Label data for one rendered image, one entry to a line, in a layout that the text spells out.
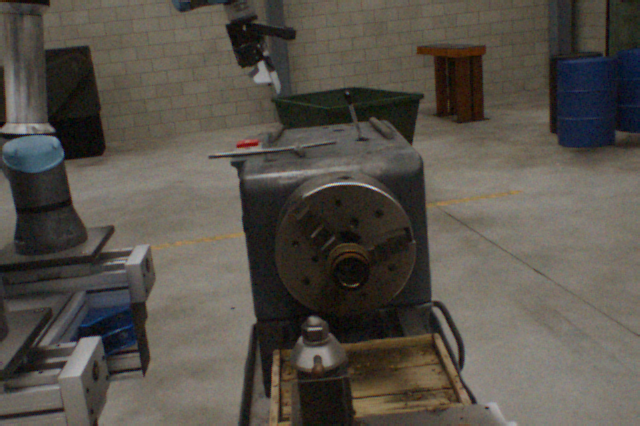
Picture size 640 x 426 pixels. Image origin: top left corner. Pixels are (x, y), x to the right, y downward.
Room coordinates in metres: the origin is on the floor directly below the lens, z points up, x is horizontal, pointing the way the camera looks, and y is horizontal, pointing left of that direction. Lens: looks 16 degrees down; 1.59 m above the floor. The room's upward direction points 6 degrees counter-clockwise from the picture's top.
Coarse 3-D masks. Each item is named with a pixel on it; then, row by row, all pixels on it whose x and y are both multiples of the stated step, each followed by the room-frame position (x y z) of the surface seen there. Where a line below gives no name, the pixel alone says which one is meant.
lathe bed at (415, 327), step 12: (396, 312) 1.61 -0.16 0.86; (408, 312) 1.60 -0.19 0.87; (372, 324) 1.60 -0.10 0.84; (384, 324) 1.57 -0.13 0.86; (396, 324) 1.59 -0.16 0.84; (408, 324) 1.53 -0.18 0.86; (420, 324) 1.53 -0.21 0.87; (288, 336) 1.58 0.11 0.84; (300, 336) 1.57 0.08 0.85; (336, 336) 1.56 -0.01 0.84; (348, 336) 1.56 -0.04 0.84; (360, 336) 1.55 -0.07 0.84; (372, 336) 1.54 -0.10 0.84; (384, 336) 1.48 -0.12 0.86; (396, 336) 1.52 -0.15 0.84; (288, 348) 1.51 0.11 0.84
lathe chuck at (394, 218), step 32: (320, 192) 1.48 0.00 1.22; (352, 192) 1.48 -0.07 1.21; (384, 192) 1.49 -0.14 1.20; (288, 224) 1.48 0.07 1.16; (352, 224) 1.48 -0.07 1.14; (384, 224) 1.48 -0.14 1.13; (288, 256) 1.48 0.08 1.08; (320, 256) 1.48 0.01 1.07; (288, 288) 1.48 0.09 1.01; (320, 288) 1.48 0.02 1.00; (384, 288) 1.48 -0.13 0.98
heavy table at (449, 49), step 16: (432, 48) 10.43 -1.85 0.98; (448, 48) 9.84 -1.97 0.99; (464, 48) 9.54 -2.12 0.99; (480, 48) 9.58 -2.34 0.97; (448, 64) 10.46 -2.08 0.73; (464, 64) 9.59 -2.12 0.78; (480, 64) 9.64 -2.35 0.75; (448, 80) 10.49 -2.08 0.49; (464, 80) 9.59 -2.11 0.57; (480, 80) 9.63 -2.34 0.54; (448, 96) 10.42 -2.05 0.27; (464, 96) 9.59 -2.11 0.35; (480, 96) 9.63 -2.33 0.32; (448, 112) 10.38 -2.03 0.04; (464, 112) 9.59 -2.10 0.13; (480, 112) 9.63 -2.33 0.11
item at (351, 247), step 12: (336, 252) 1.38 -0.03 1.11; (348, 252) 1.36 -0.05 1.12; (360, 252) 1.37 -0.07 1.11; (336, 264) 1.34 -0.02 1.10; (360, 264) 1.34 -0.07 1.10; (336, 276) 1.34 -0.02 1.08; (348, 276) 1.39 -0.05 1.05; (360, 276) 1.37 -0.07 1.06; (348, 288) 1.34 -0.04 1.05; (360, 288) 1.34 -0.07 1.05
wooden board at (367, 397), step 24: (432, 336) 1.38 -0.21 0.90; (288, 360) 1.37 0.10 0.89; (360, 360) 1.34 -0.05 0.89; (408, 360) 1.32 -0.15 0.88; (288, 384) 1.27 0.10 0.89; (360, 384) 1.24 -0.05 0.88; (384, 384) 1.23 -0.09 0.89; (408, 384) 1.22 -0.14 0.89; (432, 384) 1.21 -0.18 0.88; (456, 384) 1.17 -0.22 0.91; (288, 408) 1.18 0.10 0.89; (360, 408) 1.15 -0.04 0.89; (384, 408) 1.15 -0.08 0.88; (408, 408) 1.14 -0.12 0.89; (432, 408) 1.10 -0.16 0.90
